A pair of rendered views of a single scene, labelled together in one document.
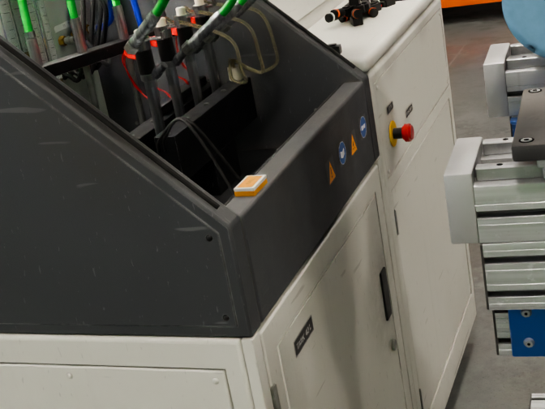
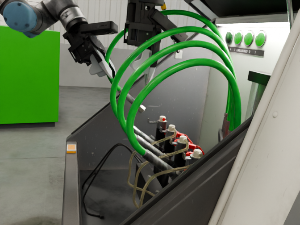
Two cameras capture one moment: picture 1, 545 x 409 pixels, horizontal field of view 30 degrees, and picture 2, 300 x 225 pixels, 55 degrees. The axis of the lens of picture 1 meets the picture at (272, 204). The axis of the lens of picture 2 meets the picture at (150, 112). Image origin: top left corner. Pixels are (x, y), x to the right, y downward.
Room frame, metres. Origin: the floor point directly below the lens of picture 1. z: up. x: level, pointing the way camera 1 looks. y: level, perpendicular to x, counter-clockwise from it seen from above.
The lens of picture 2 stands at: (2.18, -0.36, 1.35)
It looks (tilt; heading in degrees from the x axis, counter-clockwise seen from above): 15 degrees down; 140
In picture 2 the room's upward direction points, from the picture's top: 6 degrees clockwise
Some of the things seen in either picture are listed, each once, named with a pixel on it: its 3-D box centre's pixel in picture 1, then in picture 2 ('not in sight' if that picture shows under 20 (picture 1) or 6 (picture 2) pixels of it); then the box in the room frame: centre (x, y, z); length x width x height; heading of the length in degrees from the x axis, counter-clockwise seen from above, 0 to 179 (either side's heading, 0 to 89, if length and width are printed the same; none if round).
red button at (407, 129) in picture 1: (402, 132); not in sight; (1.91, -0.28, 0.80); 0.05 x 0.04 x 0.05; 157
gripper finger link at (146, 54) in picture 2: not in sight; (143, 67); (1.59, 0.08, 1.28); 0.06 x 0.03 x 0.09; 67
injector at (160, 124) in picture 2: (160, 100); (154, 155); (1.61, 0.15, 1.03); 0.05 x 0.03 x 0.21; 67
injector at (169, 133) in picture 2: (180, 86); (162, 168); (1.68, 0.12, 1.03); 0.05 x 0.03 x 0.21; 67
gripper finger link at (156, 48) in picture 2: not in sight; (153, 49); (1.61, 0.10, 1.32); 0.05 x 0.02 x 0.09; 157
